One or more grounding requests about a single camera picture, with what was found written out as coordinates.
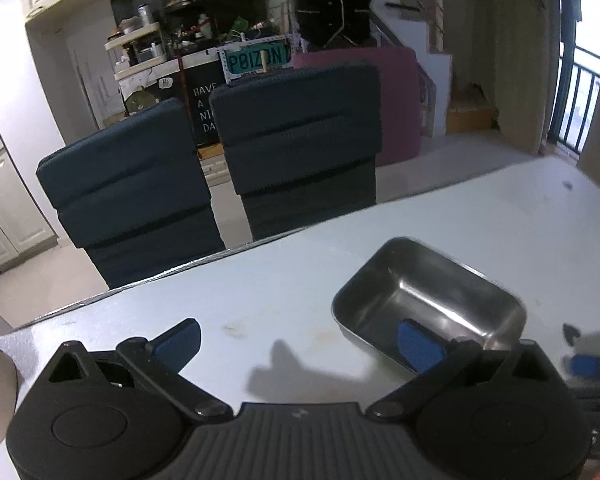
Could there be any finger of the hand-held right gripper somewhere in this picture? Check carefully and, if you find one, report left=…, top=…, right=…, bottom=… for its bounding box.
left=562, top=352, right=600, bottom=384

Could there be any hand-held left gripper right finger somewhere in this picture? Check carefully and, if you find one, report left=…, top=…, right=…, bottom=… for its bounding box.
left=367, top=319, right=568, bottom=420

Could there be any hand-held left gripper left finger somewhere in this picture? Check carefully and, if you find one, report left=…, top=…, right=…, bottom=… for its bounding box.
left=47, top=317, right=233, bottom=423

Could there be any rectangular steel tray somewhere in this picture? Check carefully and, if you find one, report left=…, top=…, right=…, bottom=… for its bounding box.
left=331, top=236, right=527, bottom=377

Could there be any dark blue chair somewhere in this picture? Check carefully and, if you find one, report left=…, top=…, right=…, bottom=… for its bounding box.
left=36, top=97, right=227, bottom=289
left=209, top=61, right=382, bottom=242

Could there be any small wooden box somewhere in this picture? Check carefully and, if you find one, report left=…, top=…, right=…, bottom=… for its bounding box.
left=196, top=142, right=227, bottom=162

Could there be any white kitchen cabinet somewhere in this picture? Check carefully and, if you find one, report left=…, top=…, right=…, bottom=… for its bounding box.
left=0, top=150, right=57, bottom=272

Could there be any black chalkboard sign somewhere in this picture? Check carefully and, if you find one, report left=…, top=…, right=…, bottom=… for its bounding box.
left=182, top=55, right=226, bottom=149

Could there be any wooden step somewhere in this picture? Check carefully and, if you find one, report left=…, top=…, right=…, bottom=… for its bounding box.
left=447, top=85, right=501, bottom=134

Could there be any teal sign box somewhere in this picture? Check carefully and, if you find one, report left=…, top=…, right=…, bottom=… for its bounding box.
left=216, top=44, right=293, bottom=85

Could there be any white shelf rack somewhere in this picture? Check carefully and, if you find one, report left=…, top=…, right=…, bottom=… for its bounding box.
left=105, top=22, right=221, bottom=82

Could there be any balcony glass door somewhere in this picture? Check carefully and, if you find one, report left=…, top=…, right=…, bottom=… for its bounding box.
left=547, top=0, right=600, bottom=154

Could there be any white staircase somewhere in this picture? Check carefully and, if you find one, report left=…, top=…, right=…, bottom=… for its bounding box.
left=370, top=0, right=454, bottom=137

